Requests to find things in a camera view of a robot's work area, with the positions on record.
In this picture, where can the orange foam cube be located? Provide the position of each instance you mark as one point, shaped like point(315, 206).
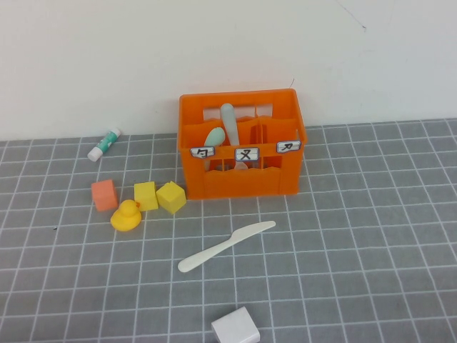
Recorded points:
point(104, 196)

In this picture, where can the white rectangular box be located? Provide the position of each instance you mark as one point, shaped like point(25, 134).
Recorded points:
point(235, 327)

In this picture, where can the mint green plastic spoon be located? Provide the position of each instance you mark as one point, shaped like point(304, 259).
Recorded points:
point(215, 137)

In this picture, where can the teal and white glue stick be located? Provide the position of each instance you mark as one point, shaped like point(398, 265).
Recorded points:
point(105, 144)

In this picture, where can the yellow rubber duck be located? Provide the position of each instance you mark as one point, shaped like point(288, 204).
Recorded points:
point(125, 218)

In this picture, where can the orange plastic cutlery crate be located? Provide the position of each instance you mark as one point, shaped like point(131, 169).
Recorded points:
point(250, 182)

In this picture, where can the grey plastic fork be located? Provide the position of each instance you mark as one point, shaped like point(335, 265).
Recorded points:
point(230, 121)

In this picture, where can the cream plastic knife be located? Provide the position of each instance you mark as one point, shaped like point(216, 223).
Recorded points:
point(214, 252)

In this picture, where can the yellow foam cube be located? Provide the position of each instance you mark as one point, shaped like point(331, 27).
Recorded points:
point(146, 196)
point(171, 198)

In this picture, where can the grey grid table mat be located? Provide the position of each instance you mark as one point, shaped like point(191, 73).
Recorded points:
point(357, 232)

